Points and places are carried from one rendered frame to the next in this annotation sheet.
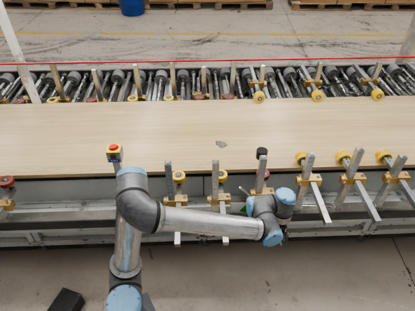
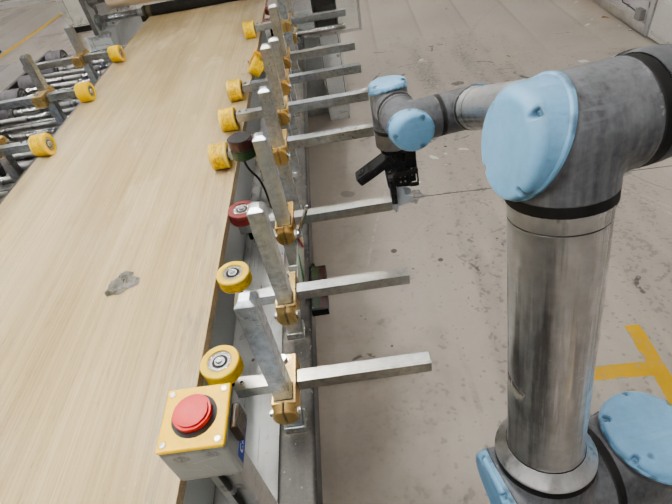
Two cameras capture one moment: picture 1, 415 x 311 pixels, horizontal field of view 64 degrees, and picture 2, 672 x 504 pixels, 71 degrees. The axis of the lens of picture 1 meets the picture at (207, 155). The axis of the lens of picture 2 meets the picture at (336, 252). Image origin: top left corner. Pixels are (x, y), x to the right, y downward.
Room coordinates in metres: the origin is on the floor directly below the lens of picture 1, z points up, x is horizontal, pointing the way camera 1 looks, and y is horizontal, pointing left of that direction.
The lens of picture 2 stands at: (1.05, 0.71, 1.64)
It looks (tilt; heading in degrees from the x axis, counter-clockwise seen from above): 42 degrees down; 276
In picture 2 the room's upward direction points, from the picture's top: 11 degrees counter-clockwise
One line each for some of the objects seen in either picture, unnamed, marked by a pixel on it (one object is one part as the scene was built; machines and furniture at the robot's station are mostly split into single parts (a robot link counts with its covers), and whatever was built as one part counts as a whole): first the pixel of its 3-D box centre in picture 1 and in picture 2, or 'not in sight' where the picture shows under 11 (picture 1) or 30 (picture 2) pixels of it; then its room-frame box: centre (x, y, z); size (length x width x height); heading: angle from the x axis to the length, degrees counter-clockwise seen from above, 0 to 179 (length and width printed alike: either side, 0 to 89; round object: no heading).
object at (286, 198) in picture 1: (283, 202); (389, 105); (0.97, -0.34, 1.14); 0.10 x 0.09 x 0.12; 102
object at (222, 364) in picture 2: (178, 181); (227, 375); (1.38, 0.17, 0.85); 0.08 x 0.08 x 0.11
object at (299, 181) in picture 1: (307, 180); (280, 147); (1.30, -0.57, 0.95); 0.14 x 0.06 x 0.05; 92
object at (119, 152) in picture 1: (115, 153); (206, 433); (1.26, 0.47, 1.18); 0.07 x 0.07 x 0.08; 2
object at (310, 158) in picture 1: (302, 185); (282, 162); (1.30, -0.54, 0.91); 0.04 x 0.04 x 0.48; 2
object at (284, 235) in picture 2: (261, 193); (284, 223); (1.29, -0.32, 0.85); 0.14 x 0.06 x 0.05; 92
